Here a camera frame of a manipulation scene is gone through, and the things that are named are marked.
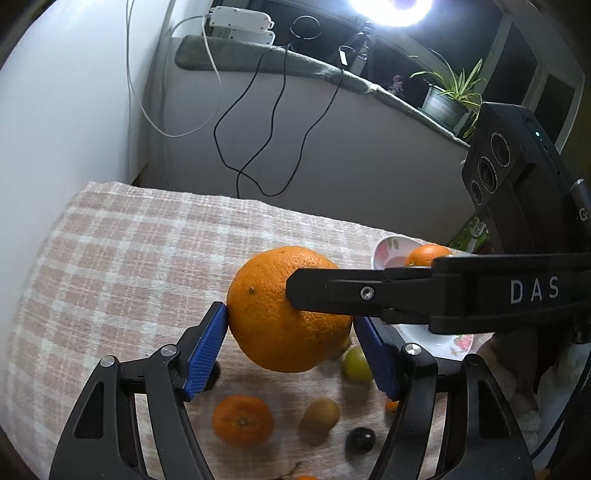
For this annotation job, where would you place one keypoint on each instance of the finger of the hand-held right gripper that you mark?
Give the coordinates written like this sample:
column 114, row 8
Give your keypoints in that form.
column 332, row 290

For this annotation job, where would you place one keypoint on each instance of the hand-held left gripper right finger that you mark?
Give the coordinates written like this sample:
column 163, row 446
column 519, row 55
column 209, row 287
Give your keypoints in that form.
column 375, row 353

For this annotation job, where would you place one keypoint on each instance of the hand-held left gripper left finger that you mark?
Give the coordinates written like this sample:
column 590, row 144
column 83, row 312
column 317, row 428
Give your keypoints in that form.
column 207, row 350

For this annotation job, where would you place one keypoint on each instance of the green round fruit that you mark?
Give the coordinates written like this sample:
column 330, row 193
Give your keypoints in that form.
column 356, row 367

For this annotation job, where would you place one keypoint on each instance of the small mandarin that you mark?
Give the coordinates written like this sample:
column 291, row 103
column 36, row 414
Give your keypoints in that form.
column 391, row 406

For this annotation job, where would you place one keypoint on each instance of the large orange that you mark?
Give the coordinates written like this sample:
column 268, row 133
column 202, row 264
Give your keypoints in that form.
column 427, row 256
column 277, row 318

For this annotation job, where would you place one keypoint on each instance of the floral white plate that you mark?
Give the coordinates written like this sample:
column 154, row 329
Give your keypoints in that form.
column 392, row 251

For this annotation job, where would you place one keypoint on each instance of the brown kiwi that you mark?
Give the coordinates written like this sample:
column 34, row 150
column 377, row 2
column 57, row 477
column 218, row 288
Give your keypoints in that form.
column 318, row 421

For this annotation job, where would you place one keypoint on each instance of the person's right hand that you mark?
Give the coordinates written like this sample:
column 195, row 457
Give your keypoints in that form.
column 510, row 383

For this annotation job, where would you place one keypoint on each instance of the green printed box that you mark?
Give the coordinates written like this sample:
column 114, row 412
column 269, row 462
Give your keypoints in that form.
column 471, row 233

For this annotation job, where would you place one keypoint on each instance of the potted spider plant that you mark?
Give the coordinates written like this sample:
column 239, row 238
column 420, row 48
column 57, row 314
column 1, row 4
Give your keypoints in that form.
column 443, row 107

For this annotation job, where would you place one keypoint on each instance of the checkered pink tablecloth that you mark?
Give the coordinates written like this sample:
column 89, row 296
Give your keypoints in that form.
column 115, row 277

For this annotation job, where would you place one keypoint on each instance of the small flowering plant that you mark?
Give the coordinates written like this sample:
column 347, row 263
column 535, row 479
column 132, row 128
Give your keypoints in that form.
column 396, row 85

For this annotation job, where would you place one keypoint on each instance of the light tripod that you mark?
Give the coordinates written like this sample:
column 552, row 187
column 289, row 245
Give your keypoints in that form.
column 358, row 57

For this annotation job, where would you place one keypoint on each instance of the grey sill cloth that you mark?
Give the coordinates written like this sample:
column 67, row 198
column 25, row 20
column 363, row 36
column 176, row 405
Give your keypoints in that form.
column 314, row 67

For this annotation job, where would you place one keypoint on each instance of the white power strip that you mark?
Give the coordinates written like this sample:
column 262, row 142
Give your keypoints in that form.
column 240, row 17

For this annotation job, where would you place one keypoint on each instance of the white window frame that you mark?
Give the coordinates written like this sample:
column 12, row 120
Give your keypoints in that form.
column 545, row 71

